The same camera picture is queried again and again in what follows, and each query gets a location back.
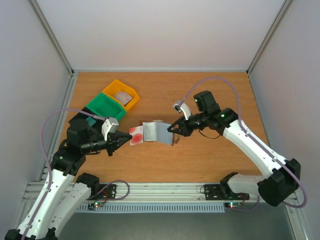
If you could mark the black plastic bin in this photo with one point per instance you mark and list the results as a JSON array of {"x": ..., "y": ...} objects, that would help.
[{"x": 86, "y": 112}]

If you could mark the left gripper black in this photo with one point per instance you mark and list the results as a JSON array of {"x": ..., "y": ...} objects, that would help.
[{"x": 114, "y": 142}]

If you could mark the aluminium front rail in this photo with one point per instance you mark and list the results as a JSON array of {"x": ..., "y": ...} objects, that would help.
[{"x": 160, "y": 193}]

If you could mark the red white credit card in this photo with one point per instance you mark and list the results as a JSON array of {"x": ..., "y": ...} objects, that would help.
[{"x": 137, "y": 134}]

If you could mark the teal card in black bin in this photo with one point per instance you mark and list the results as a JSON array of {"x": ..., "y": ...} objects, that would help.
[{"x": 91, "y": 121}]

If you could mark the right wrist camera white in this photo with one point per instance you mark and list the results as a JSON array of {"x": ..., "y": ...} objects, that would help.
[{"x": 181, "y": 107}]

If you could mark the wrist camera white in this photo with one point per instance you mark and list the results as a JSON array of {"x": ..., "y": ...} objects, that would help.
[
  {"x": 110, "y": 125},
  {"x": 181, "y": 107}
]

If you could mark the brown leather card holder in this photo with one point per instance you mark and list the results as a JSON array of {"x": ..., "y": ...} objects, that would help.
[{"x": 157, "y": 131}]

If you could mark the left small circuit board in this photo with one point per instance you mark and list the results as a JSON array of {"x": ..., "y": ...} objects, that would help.
[{"x": 94, "y": 206}]

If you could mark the green plastic bin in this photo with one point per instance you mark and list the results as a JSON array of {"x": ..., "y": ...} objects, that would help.
[{"x": 105, "y": 106}]

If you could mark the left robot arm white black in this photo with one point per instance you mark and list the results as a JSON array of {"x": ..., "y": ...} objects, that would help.
[{"x": 63, "y": 191}]

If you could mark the grey slotted cable duct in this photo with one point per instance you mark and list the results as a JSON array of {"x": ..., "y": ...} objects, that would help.
[{"x": 136, "y": 208}]

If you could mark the cards stack in yellow bin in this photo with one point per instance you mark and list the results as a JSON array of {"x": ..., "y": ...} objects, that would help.
[{"x": 123, "y": 97}]

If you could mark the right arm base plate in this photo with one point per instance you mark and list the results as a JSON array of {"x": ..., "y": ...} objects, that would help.
[{"x": 213, "y": 192}]

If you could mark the small circuit board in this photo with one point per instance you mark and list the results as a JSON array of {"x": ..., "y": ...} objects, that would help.
[
  {"x": 232, "y": 205},
  {"x": 94, "y": 206}
]

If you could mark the right small circuit board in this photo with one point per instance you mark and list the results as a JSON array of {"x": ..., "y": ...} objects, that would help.
[{"x": 232, "y": 205}]

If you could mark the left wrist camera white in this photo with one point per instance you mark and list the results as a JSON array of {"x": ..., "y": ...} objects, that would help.
[{"x": 110, "y": 125}]

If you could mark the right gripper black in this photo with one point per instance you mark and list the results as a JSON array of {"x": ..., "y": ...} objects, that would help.
[{"x": 185, "y": 126}]

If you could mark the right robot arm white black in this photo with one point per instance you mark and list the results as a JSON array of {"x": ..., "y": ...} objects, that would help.
[{"x": 279, "y": 176}]

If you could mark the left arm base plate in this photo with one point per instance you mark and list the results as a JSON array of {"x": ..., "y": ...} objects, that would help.
[{"x": 108, "y": 192}]

